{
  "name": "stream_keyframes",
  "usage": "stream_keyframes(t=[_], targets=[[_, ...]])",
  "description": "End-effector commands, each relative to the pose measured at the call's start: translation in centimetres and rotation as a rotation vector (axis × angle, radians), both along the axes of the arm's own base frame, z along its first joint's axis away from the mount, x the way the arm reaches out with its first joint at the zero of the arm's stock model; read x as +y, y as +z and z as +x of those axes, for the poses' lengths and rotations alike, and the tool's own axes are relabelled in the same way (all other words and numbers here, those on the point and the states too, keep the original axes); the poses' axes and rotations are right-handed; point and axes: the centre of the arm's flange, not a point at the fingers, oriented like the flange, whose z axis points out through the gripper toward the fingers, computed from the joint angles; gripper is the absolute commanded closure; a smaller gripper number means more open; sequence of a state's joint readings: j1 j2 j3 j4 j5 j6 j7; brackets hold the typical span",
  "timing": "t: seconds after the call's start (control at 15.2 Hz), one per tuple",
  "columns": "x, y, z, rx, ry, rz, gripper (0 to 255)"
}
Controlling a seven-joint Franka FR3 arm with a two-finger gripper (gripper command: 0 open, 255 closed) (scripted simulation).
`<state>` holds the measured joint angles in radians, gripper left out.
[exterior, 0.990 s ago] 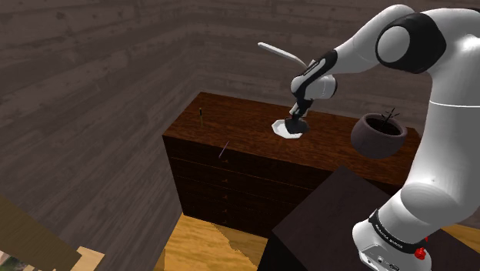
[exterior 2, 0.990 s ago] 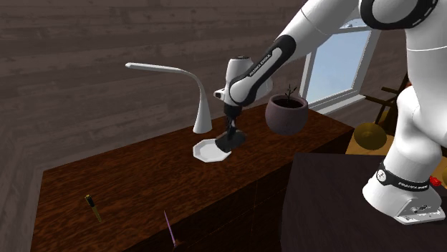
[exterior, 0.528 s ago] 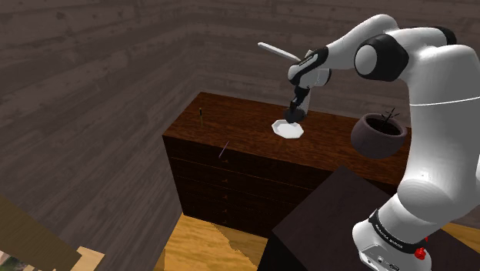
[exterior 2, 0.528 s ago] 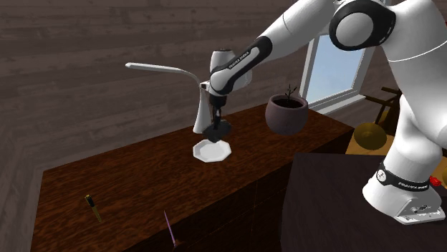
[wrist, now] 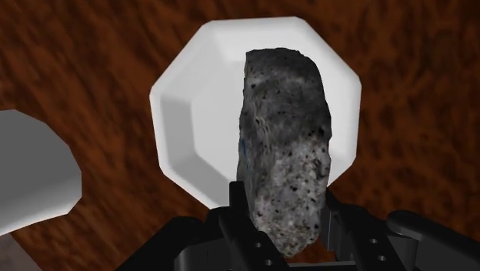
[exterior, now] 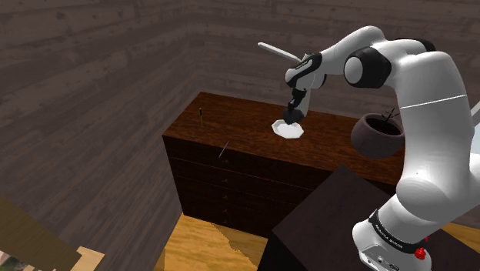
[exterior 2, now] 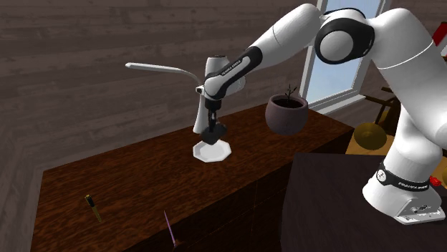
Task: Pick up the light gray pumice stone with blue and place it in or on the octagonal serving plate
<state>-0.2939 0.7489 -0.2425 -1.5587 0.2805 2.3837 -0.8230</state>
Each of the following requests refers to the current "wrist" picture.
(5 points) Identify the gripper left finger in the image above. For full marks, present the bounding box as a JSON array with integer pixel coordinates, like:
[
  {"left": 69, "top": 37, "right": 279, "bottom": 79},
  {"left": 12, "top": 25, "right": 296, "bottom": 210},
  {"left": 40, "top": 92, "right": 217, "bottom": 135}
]
[{"left": 116, "top": 180, "right": 291, "bottom": 271}]

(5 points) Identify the grey speckled stone slab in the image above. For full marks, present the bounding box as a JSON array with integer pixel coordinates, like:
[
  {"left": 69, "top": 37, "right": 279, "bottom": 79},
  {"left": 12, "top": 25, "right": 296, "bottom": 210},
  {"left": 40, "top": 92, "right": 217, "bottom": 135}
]
[{"left": 236, "top": 47, "right": 333, "bottom": 259}]

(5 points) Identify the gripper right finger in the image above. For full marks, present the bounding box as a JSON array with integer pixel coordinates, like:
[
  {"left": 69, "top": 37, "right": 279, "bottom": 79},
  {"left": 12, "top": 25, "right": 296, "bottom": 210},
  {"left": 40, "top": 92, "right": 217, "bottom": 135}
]
[{"left": 321, "top": 189, "right": 480, "bottom": 271}]

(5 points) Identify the white octagonal bowl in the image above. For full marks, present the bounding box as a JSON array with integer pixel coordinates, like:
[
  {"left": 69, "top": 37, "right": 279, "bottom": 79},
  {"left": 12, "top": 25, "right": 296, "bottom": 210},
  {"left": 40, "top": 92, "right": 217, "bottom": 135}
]
[{"left": 148, "top": 15, "right": 363, "bottom": 210}]

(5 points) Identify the grey faceted bowl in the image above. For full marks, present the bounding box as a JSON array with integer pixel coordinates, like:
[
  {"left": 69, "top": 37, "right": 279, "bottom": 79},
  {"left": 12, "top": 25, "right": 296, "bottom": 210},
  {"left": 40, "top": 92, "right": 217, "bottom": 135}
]
[{"left": 0, "top": 109, "right": 83, "bottom": 236}]

